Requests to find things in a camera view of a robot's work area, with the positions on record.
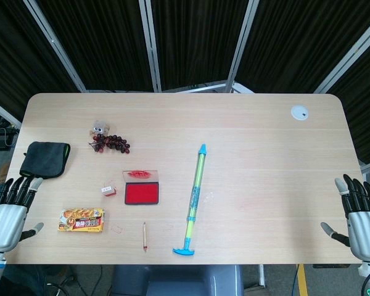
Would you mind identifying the wooden pen red tip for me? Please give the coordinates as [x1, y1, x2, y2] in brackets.
[141, 221, 149, 253]

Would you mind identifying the dark red grape bunch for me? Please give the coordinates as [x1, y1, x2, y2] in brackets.
[88, 134, 131, 154]

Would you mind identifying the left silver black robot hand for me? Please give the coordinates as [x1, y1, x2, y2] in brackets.
[0, 176, 46, 253]

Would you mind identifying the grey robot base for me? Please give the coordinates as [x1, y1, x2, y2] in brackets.
[110, 264, 245, 296]

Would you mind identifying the white cable grommet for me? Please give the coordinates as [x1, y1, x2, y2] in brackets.
[290, 105, 310, 121]

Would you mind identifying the small plush owl toy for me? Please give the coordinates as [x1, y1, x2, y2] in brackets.
[89, 119, 110, 136]

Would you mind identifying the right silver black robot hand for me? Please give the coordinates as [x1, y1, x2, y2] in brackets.
[320, 173, 370, 263]

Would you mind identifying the dark grey folded cloth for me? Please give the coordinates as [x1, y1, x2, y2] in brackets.
[19, 141, 72, 179]

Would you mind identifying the red ink pad clear lid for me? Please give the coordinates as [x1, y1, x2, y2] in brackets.
[121, 169, 160, 205]

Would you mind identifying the green blue water pump toy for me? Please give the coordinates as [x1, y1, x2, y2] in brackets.
[172, 143, 210, 257]

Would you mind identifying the orange snack packet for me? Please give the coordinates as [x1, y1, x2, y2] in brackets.
[57, 207, 107, 233]

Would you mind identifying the white metal floor frame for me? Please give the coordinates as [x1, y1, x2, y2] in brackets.
[160, 80, 255, 94]

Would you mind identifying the aluminium partition post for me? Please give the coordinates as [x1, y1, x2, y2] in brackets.
[0, 95, 23, 128]
[313, 20, 370, 94]
[225, 0, 260, 92]
[138, 0, 163, 93]
[23, 0, 88, 93]

